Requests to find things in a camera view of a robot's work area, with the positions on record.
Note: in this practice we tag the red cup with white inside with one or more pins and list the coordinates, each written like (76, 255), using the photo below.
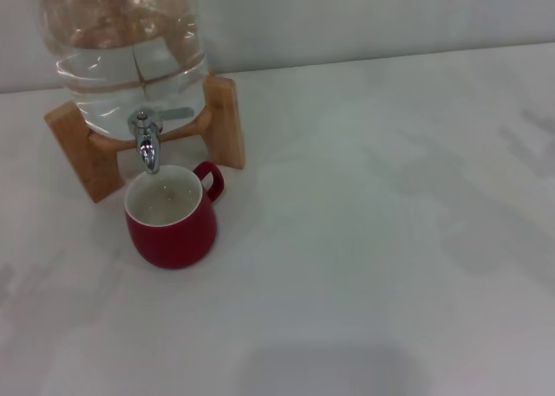
(173, 240)

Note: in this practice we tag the chrome faucet with lever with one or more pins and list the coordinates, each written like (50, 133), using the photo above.
(147, 147)

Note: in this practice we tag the wooden dispenser stand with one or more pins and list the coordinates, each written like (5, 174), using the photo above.
(91, 162)

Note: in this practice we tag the clear glass water dispenser jar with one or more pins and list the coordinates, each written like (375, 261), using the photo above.
(130, 66)

